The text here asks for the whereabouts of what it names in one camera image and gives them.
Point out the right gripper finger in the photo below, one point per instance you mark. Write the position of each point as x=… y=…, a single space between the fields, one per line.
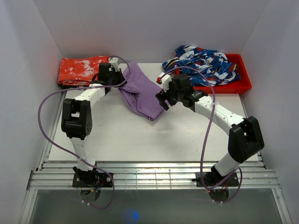
x=164 y=105
x=161 y=96

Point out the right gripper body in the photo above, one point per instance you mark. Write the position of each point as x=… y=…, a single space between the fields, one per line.
x=173 y=96

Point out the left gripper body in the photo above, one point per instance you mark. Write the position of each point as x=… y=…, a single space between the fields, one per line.
x=116 y=78

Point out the purple trousers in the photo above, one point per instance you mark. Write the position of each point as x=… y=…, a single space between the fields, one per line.
x=139 y=93

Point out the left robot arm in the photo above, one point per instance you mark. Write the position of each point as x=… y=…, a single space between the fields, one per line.
x=77 y=118

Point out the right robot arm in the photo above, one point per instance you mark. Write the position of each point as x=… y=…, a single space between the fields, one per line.
x=244 y=134

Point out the blue patterned trousers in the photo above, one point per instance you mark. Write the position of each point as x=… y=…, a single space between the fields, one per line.
x=203 y=66

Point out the red plastic bin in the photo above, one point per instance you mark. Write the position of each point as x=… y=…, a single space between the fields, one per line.
x=239 y=86

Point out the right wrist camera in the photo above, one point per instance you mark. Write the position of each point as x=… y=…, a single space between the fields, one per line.
x=164 y=79

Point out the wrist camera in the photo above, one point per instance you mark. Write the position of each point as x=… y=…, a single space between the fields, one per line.
x=164 y=79
x=114 y=62

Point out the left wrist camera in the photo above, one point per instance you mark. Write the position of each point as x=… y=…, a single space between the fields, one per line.
x=114 y=62

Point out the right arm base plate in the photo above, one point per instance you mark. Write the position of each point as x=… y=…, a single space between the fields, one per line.
x=231 y=179

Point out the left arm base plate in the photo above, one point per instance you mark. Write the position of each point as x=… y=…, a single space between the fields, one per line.
x=105 y=180

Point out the aluminium frame rail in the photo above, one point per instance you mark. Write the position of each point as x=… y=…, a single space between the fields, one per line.
x=157 y=176

